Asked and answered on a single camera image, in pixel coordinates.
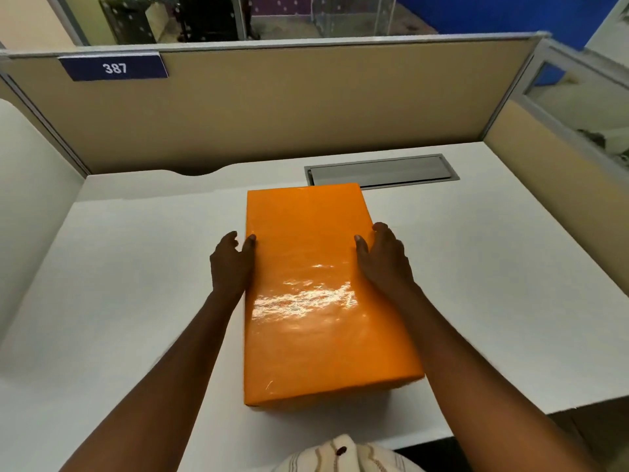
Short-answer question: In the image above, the person's right hand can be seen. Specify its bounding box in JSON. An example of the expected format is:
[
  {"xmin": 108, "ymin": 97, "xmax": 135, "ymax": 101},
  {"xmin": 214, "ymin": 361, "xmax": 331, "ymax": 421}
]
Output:
[{"xmin": 354, "ymin": 222, "xmax": 416, "ymax": 295}]

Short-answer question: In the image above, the person's left hand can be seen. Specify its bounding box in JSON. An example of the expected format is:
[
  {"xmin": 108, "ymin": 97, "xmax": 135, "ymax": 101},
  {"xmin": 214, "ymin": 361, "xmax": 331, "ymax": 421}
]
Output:
[{"xmin": 210, "ymin": 231, "xmax": 257, "ymax": 302}]

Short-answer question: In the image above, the orange box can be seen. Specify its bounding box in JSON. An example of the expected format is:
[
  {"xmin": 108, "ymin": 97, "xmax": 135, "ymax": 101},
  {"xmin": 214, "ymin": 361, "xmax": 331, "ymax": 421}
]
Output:
[{"xmin": 244, "ymin": 183, "xmax": 425, "ymax": 407}]

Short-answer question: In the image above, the person's left forearm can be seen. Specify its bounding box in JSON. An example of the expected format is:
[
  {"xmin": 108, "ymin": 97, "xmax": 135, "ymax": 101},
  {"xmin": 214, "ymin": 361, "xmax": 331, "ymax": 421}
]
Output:
[{"xmin": 58, "ymin": 289, "xmax": 246, "ymax": 472}]

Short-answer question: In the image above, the person's right forearm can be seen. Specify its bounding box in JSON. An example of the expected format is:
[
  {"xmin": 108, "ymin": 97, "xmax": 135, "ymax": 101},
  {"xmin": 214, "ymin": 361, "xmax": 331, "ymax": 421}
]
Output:
[{"xmin": 393, "ymin": 284, "xmax": 604, "ymax": 472}]

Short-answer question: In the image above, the beige cubicle partition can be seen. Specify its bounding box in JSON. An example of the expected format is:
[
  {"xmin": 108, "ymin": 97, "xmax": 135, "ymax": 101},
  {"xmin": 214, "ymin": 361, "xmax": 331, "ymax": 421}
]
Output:
[{"xmin": 0, "ymin": 31, "xmax": 551, "ymax": 176}]

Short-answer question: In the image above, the person's patterned white shirt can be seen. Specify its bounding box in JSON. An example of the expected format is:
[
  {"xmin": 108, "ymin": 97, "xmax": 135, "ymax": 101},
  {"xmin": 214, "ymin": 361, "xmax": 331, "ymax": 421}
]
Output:
[{"xmin": 271, "ymin": 434, "xmax": 427, "ymax": 472}]

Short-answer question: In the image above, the blue number plate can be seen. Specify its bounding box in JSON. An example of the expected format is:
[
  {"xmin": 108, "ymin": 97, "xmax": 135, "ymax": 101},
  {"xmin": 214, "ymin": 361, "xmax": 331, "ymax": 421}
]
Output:
[{"xmin": 58, "ymin": 52, "xmax": 169, "ymax": 82}]

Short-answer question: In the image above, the white side partition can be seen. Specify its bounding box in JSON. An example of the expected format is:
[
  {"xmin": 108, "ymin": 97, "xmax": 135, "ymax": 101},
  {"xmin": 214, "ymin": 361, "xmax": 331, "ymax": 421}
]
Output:
[{"xmin": 0, "ymin": 76, "xmax": 91, "ymax": 340}]

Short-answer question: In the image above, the glass-topped side partition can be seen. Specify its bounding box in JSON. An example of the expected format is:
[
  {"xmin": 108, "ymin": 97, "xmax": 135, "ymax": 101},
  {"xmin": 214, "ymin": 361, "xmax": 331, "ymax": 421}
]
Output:
[{"xmin": 483, "ymin": 38, "xmax": 629, "ymax": 263}]

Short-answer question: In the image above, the clear acrylic box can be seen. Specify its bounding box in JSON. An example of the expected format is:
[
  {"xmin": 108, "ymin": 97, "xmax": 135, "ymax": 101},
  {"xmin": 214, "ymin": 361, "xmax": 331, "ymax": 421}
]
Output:
[{"xmin": 311, "ymin": 0, "xmax": 398, "ymax": 39}]

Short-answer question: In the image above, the grey desk cable hatch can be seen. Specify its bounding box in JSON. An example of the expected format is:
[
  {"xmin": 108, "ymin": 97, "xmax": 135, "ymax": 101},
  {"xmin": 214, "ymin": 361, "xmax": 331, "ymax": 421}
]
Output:
[{"xmin": 304, "ymin": 153, "xmax": 461, "ymax": 187}]

